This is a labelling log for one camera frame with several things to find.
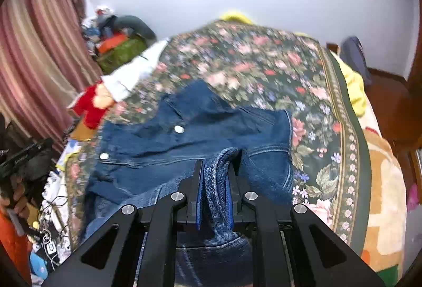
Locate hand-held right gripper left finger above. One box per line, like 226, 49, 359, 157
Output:
41, 160, 204, 287

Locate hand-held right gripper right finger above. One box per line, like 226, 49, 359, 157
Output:
227, 166, 387, 287

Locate blue denim jacket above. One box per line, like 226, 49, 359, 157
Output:
81, 79, 296, 287

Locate person's left forearm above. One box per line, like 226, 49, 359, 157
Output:
0, 208, 32, 287

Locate pile of mixed clothes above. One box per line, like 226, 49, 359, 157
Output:
81, 5, 117, 54

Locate person's left hand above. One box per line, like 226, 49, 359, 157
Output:
0, 174, 35, 219

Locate pile of papers and booklets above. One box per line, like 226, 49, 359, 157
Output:
55, 138, 84, 173

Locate red plush toy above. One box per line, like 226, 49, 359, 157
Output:
68, 83, 114, 130

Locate striped pink curtain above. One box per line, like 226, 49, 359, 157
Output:
0, 0, 103, 150

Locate white shirt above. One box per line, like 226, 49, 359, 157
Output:
100, 38, 171, 102

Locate green patterned storage bag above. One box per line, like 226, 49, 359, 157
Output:
99, 36, 149, 75

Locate orange box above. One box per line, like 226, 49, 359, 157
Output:
97, 35, 128, 54

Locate beige patterned blanket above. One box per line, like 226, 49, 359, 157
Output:
358, 99, 410, 278

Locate dark floral bedspread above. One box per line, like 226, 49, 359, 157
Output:
65, 19, 374, 255

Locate grey pillow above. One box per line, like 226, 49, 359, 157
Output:
109, 15, 157, 44

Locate yellow blanket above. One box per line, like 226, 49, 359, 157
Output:
293, 30, 367, 117

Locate pink floral cloth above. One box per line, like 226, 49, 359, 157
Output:
406, 183, 421, 214

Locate yellow pillow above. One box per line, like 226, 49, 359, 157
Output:
219, 9, 253, 25

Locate grey backpack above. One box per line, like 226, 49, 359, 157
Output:
339, 36, 373, 87

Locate tangled black cables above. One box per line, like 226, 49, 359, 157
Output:
39, 196, 71, 266

